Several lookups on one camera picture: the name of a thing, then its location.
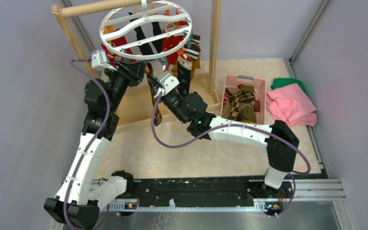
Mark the pink folded cloth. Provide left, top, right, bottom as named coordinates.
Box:
left=266, top=83, right=317, bottom=127

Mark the red bear sock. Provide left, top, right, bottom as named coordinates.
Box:
left=101, top=25, right=136, bottom=64

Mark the wooden hanger stand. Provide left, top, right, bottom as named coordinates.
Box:
left=51, top=0, right=223, bottom=134

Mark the green folded cloth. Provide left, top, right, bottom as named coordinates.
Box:
left=271, top=78, right=308, bottom=94

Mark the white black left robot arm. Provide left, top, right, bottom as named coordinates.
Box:
left=44, top=61, right=147, bottom=230

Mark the white round clip hanger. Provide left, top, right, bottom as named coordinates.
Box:
left=99, top=0, right=194, bottom=60

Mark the black hanging sock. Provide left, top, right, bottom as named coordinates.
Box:
left=134, top=22, right=162, bottom=55

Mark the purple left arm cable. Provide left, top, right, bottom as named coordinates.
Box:
left=62, top=58, right=112, bottom=230

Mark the navy sock red cuff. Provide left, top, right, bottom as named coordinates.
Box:
left=177, top=53, right=192, bottom=98

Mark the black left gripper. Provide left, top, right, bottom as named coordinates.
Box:
left=103, top=59, right=148, bottom=113

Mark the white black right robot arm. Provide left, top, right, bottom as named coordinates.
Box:
left=148, top=72, right=299, bottom=197

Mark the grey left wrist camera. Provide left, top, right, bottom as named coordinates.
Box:
left=90, top=50, right=117, bottom=72

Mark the green striped sock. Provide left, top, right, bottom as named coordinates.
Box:
left=238, top=84, right=261, bottom=123

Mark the mustard sock striped cuff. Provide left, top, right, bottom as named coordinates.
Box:
left=184, top=34, right=201, bottom=60

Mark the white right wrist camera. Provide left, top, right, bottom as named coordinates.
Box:
left=153, top=71, right=179, bottom=98

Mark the argyle patterned sock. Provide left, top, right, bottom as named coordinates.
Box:
left=229, top=92, right=243, bottom=122
left=146, top=63, right=163, bottom=127

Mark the pink perforated plastic basket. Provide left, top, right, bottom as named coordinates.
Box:
left=220, top=75, right=265, bottom=125

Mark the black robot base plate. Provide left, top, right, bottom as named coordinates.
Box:
left=116, top=176, right=293, bottom=208

